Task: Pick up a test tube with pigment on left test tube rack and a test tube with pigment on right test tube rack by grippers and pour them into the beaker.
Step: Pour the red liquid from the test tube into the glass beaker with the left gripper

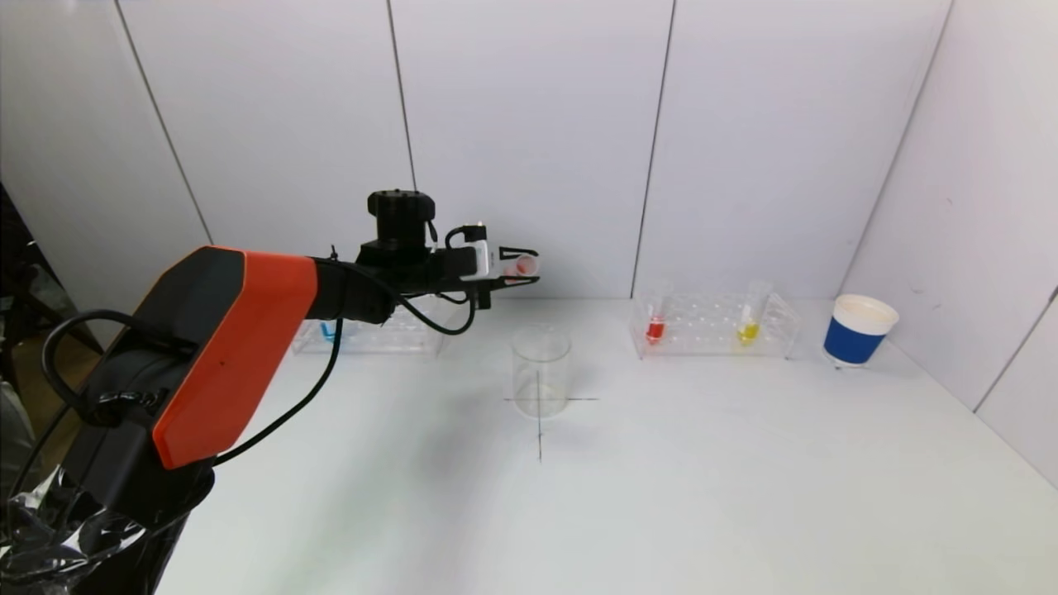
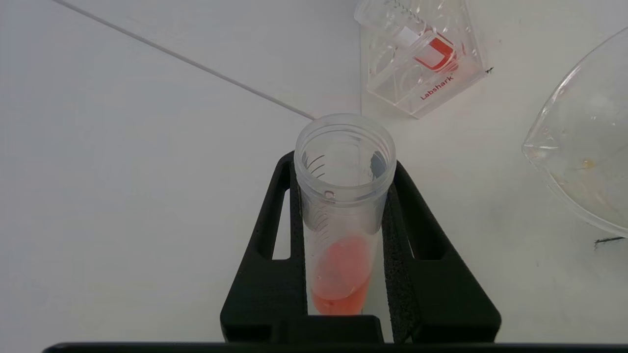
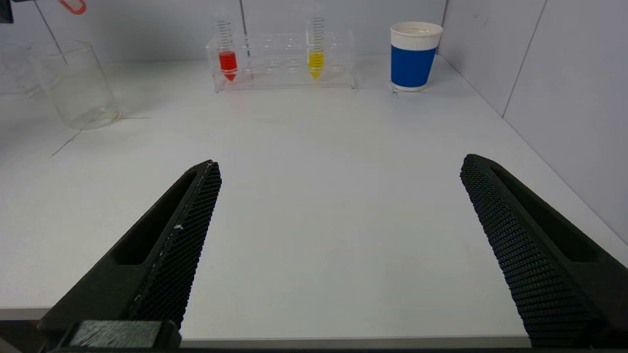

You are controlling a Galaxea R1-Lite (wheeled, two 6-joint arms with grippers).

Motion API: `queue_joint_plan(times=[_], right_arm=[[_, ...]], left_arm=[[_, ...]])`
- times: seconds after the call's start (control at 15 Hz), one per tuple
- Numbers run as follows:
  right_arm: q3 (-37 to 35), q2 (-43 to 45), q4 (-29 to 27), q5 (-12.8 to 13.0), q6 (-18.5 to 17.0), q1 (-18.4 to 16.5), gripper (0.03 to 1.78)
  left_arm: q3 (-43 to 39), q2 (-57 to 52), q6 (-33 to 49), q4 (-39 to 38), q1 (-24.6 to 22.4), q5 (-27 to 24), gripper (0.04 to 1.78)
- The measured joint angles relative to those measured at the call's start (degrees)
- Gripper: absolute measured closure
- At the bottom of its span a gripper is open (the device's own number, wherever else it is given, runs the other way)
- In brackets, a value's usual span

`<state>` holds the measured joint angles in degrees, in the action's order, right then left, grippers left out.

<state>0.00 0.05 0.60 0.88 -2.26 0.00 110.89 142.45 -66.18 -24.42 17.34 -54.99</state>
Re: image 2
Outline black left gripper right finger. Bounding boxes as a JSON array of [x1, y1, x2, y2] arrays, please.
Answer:
[[380, 160, 502, 344]]

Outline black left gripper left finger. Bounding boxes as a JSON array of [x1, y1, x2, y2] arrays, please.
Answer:
[[219, 151, 310, 344]]

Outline test tube with orange pigment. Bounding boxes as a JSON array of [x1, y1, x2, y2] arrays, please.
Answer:
[[293, 113, 397, 316]]

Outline clear glass beaker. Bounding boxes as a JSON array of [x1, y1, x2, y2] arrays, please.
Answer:
[[522, 27, 628, 238]]

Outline clear acrylic test tube rack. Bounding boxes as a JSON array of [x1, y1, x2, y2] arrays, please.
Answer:
[[354, 0, 489, 120]]

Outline test tube with red pigment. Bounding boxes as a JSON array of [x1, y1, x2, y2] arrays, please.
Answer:
[[355, 0, 460, 75]]

